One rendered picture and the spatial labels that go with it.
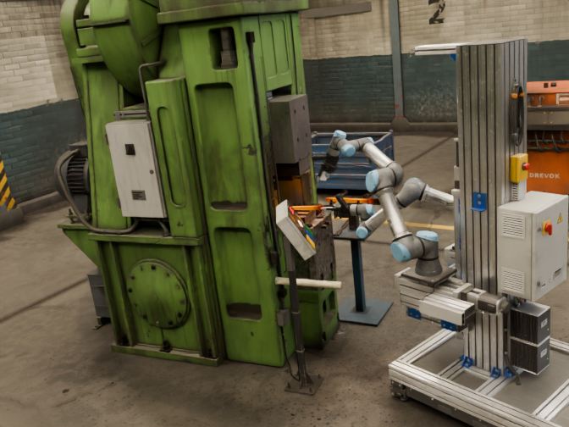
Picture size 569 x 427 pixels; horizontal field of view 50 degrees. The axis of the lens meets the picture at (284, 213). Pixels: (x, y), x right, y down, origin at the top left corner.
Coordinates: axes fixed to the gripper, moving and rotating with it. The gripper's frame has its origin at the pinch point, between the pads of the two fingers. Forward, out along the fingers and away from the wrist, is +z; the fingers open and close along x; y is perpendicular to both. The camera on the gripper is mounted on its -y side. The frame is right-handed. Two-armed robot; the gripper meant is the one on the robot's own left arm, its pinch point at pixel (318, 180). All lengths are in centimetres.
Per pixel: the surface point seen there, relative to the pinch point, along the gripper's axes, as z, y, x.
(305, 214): 30.0, -1.1, 6.3
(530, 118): -28, 108, 327
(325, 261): 60, 23, 16
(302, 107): -33.6, -32.2, 17.4
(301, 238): 13, 17, -56
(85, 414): 170, -59, -111
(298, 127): -23.4, -27.0, 7.1
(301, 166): -0.9, -15.4, 4.6
